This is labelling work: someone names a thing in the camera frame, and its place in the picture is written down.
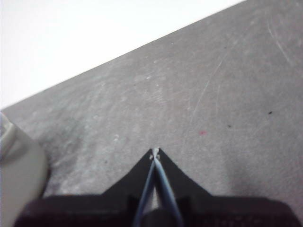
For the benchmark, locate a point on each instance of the pale green electric cooking pot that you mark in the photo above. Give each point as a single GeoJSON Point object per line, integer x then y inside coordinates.
{"type": "Point", "coordinates": [21, 170]}

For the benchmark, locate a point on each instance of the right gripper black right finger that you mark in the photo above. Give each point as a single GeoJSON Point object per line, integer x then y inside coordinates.
{"type": "Point", "coordinates": [187, 189]}

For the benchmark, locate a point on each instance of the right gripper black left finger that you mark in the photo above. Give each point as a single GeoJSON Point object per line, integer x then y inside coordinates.
{"type": "Point", "coordinates": [123, 189]}

